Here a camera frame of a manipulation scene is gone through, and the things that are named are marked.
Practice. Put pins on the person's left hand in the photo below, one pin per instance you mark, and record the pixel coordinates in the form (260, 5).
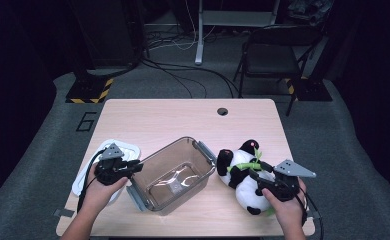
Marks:
(99, 196)

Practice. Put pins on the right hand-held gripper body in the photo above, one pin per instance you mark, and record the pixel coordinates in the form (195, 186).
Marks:
(288, 181)

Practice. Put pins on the panda plush toy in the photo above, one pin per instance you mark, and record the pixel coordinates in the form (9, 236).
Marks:
(239, 173)

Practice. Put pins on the white metal stand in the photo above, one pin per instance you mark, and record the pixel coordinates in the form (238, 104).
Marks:
(199, 33)

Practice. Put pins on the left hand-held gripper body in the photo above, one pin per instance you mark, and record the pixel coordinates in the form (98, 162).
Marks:
(111, 166)

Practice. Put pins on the black yellow striped stand base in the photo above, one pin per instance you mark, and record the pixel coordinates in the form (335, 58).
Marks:
(88, 90)
(311, 89)

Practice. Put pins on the dark cabinet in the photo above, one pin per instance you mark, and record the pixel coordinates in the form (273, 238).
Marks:
(106, 33)

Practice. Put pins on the black folding chair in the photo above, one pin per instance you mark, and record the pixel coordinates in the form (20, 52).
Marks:
(273, 56)

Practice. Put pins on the person's right hand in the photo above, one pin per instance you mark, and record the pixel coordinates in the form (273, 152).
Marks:
(286, 211)

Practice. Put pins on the grey tape strip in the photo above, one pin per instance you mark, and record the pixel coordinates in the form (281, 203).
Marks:
(64, 212)
(311, 214)

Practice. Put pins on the clear plastic storage box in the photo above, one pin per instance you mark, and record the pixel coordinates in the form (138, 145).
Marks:
(173, 176)

